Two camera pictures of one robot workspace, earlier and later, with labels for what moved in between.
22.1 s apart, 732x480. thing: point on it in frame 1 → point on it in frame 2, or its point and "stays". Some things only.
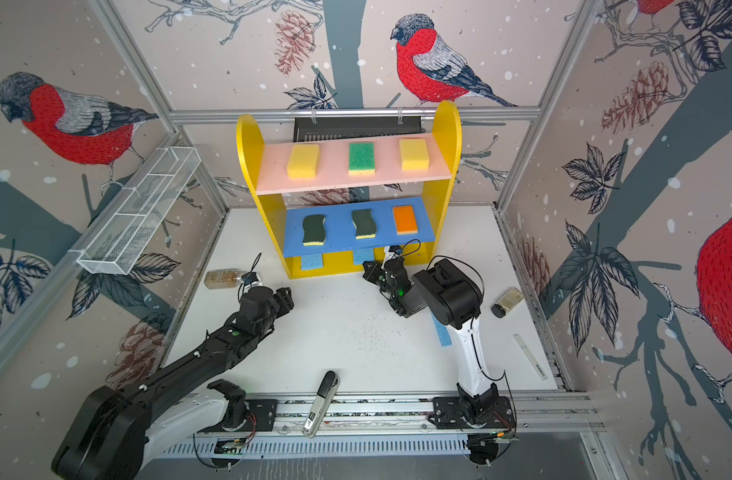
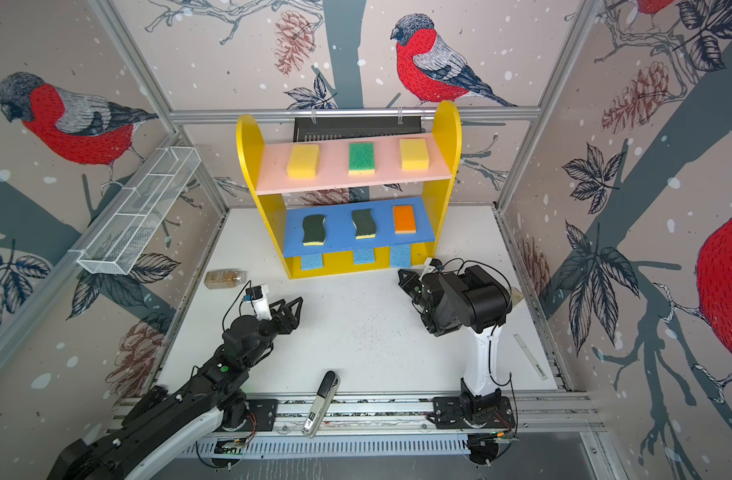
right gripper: [371, 275] → [410, 281]
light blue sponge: [312, 261] stays
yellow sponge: [304, 162] stays
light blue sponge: [441, 330] → [401, 256]
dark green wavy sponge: [315, 231] stays
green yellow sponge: [361, 158] stays
